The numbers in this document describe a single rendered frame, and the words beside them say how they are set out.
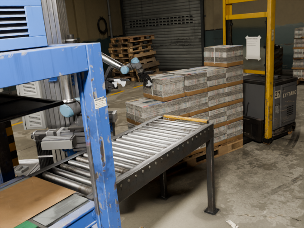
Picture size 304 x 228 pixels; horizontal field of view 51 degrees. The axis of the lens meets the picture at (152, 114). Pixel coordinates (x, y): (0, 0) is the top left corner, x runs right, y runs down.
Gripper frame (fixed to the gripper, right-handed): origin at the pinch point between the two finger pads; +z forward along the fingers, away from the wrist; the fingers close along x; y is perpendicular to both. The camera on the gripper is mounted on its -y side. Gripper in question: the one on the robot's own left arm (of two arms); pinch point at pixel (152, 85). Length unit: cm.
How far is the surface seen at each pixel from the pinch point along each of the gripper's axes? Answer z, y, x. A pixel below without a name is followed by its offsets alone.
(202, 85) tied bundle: 34, -44, 19
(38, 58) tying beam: -124, 109, 170
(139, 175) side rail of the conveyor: -30, 98, 130
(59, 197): -56, 136, 129
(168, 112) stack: 26.5, 9.4, 18.6
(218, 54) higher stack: 28, -91, 6
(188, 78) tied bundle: 14.8, -31.6, 18.2
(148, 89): 5.6, 2.6, -8.3
